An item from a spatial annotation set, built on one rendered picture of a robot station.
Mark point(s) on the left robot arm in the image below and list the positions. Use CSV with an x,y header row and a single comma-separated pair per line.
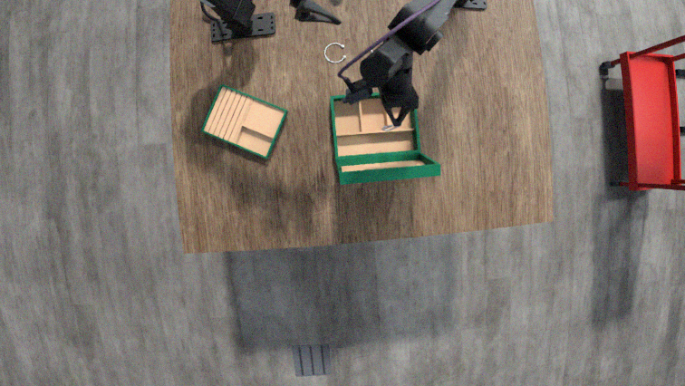
x,y
396,52

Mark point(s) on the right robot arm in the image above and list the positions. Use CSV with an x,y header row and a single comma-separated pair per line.
x,y
237,16

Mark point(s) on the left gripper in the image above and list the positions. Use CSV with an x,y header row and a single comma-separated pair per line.
x,y
398,91

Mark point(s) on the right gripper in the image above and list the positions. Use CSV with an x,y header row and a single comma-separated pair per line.
x,y
301,14

